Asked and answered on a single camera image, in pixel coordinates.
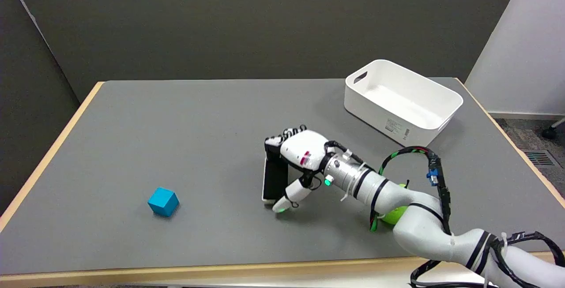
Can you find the floor vent grille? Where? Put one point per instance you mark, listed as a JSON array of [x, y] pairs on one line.
[[539, 158]]

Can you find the black blackboard eraser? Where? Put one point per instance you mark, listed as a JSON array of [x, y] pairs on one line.
[[274, 177]]

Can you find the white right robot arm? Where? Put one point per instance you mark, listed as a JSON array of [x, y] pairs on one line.
[[397, 204]]

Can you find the black chair caster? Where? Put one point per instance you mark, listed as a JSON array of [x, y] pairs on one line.
[[551, 131]]

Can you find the white plastic storage box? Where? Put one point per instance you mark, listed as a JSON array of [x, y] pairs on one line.
[[402, 102]]

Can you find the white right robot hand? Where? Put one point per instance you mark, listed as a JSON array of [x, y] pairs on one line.
[[304, 149]]

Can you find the blue cube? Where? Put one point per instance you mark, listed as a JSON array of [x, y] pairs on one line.
[[163, 201]]

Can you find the green ball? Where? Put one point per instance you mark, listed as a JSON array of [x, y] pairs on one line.
[[395, 214]]

